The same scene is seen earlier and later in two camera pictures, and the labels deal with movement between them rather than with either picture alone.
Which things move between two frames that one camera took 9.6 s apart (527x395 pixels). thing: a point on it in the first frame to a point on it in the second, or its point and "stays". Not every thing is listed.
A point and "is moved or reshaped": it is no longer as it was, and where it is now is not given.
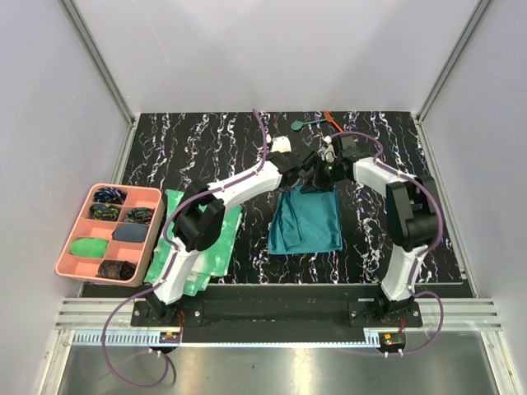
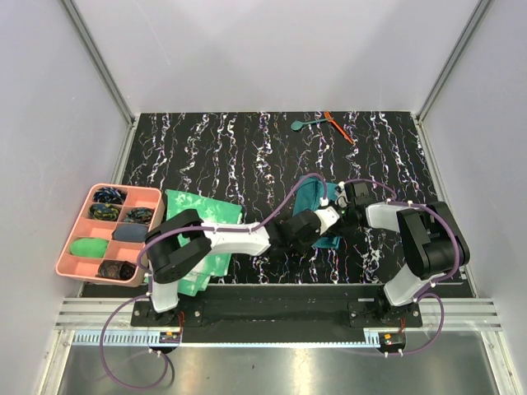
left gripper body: [299, 178] to [302, 244]
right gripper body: [325, 174] to [346, 220]
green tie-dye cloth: [213, 262] stays
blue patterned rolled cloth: [109, 195] stays
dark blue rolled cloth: [130, 232] stays
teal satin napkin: [305, 222] is moved or reshaped
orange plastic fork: [328, 116] stays
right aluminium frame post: [482, 7] stays
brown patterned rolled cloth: [117, 269] stays
